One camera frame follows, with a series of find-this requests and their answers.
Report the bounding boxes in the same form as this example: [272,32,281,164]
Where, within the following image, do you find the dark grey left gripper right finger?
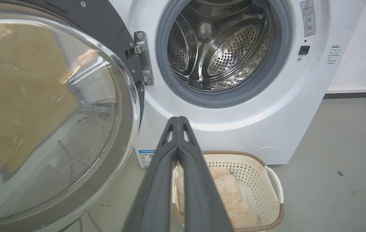
[178,116,235,232]

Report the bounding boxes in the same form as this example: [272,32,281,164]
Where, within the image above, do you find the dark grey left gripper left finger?
[121,117,180,232]

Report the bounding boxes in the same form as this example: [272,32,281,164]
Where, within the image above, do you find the white front-load washing machine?
[108,0,366,169]

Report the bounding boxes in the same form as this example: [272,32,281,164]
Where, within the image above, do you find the round glass washing machine door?
[0,0,145,232]

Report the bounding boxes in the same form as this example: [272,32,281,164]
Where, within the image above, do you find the metal door hinge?
[126,31,155,86]

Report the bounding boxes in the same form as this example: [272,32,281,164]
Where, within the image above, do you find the fluffy beige plush fabric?
[176,168,258,228]

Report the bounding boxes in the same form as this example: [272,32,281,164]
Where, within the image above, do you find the blue energy label sticker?
[138,150,155,168]

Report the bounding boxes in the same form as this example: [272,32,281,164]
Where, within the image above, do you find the cream perforated laundry basket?
[171,150,285,232]

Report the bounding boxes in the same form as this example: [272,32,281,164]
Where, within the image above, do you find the stainless steel washer drum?
[167,0,271,92]

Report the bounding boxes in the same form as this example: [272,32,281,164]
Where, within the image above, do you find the grey warning label sticker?
[300,0,316,37]

